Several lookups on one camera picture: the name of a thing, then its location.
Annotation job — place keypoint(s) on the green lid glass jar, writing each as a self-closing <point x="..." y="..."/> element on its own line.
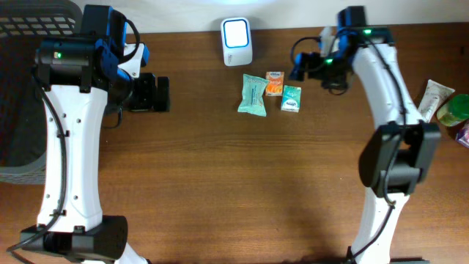
<point x="454" y="111"/>

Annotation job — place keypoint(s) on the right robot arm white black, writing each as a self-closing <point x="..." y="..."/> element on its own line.
<point x="399" y="154"/>

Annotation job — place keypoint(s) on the white cream tube gold cap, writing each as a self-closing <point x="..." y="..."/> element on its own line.
<point x="434" y="96"/>

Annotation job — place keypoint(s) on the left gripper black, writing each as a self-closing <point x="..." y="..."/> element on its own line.
<point x="146" y="98"/>

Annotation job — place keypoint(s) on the teal pouch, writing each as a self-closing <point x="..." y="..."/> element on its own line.
<point x="252" y="93"/>

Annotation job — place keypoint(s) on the red purple snack package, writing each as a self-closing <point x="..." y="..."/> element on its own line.
<point x="462" y="136"/>

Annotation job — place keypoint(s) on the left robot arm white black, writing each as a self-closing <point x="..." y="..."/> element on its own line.
<point x="80" y="78"/>

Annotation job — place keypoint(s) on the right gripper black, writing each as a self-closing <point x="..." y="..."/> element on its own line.
<point x="315" y="59"/>

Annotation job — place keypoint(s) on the orange tissue pack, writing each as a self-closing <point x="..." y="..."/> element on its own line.
<point x="275" y="83"/>

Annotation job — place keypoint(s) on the teal tissue pack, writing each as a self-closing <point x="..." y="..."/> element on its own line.
<point x="291" y="99"/>

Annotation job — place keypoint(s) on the grey plastic mesh basket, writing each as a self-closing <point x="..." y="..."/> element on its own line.
<point x="24" y="24"/>

